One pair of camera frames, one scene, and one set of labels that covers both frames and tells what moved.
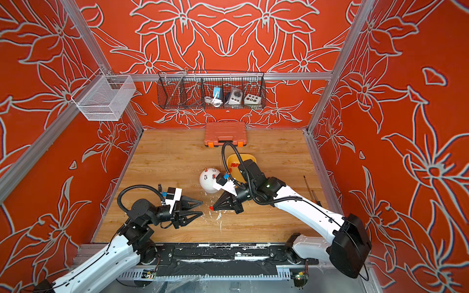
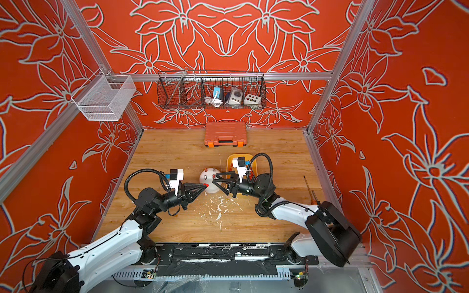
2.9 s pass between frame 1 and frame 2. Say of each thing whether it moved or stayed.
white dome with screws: stayed
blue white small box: stayed
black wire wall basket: stayed
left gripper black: moved
